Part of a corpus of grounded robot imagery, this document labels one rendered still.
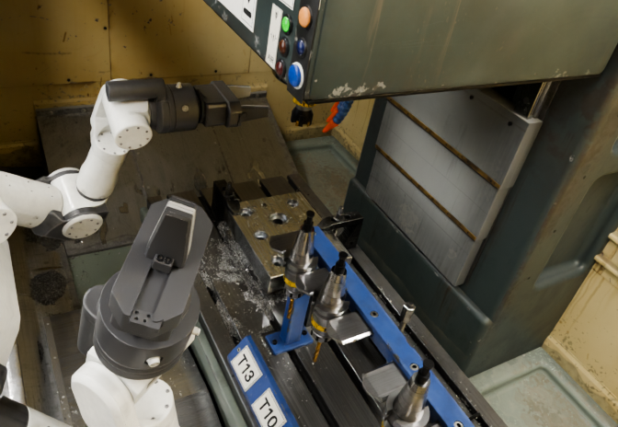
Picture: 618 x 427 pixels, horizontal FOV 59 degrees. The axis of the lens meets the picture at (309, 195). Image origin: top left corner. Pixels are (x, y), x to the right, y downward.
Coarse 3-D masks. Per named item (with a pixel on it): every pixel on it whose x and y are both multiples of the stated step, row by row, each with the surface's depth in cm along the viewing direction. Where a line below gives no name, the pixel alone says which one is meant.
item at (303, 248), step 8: (304, 232) 95; (312, 232) 96; (296, 240) 97; (304, 240) 96; (312, 240) 96; (296, 248) 97; (304, 248) 97; (312, 248) 98; (296, 256) 98; (304, 256) 97; (312, 256) 99; (304, 264) 98
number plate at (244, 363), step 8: (240, 352) 115; (248, 352) 114; (232, 360) 116; (240, 360) 114; (248, 360) 113; (240, 368) 114; (248, 368) 112; (256, 368) 111; (240, 376) 113; (248, 376) 112; (256, 376) 111; (248, 384) 111
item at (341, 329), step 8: (352, 312) 92; (328, 320) 90; (336, 320) 90; (344, 320) 91; (352, 320) 91; (360, 320) 91; (328, 328) 89; (336, 328) 89; (344, 328) 89; (352, 328) 90; (360, 328) 90; (368, 328) 90; (336, 336) 88; (344, 336) 88; (352, 336) 88; (360, 336) 89; (368, 336) 89; (344, 344) 87
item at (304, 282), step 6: (318, 270) 99; (324, 270) 100; (300, 276) 97; (306, 276) 97; (312, 276) 98; (318, 276) 98; (324, 276) 98; (300, 282) 96; (306, 282) 96; (312, 282) 97; (318, 282) 97; (324, 282) 97; (300, 288) 95; (306, 288) 95; (312, 288) 95; (312, 294) 94
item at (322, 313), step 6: (318, 288) 94; (318, 294) 93; (312, 300) 93; (318, 300) 92; (312, 306) 94; (318, 306) 91; (324, 306) 91; (342, 306) 92; (348, 306) 92; (318, 312) 91; (324, 312) 90; (330, 312) 90; (336, 312) 90; (342, 312) 91; (318, 318) 92; (324, 318) 91
